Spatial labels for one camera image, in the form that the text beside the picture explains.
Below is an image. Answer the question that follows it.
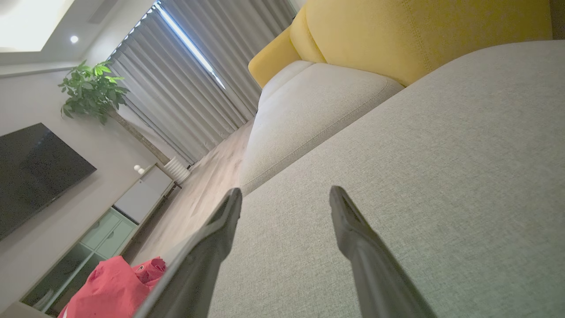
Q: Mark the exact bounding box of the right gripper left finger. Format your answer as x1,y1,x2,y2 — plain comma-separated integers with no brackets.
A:
132,188,242,318

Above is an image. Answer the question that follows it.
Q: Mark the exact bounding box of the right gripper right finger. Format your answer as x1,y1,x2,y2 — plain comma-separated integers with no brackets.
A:
329,185,437,318

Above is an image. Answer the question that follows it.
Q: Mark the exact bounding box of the red and white basketball jersey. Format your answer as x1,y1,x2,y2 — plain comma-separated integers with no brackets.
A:
58,255,151,318

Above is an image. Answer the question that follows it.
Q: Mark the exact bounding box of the white and green TV cabinet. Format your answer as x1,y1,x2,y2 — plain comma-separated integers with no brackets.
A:
20,163,176,317

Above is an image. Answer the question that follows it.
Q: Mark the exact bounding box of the white ribbed plant pot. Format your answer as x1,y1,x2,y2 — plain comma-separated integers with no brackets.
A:
163,156,192,184

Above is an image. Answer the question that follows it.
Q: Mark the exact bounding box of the grey pleated curtain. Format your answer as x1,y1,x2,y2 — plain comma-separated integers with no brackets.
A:
108,5,257,165
160,0,297,116

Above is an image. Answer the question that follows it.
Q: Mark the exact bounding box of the grey sofa seat cushion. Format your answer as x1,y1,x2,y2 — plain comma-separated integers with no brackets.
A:
238,62,404,196
258,60,315,107

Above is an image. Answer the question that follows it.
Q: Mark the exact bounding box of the green leafy indoor tree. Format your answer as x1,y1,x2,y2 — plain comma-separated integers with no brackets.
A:
58,60,172,165

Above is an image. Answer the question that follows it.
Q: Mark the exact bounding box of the yellow sofa armrest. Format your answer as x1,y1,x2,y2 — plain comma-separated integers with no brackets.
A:
248,26,303,89

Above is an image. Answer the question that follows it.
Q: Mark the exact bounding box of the yellow sofa back cushion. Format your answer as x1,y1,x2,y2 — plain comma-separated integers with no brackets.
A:
289,7,328,65
305,0,553,87

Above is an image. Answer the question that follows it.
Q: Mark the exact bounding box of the black wall television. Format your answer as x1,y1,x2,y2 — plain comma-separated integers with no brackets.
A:
0,123,98,242

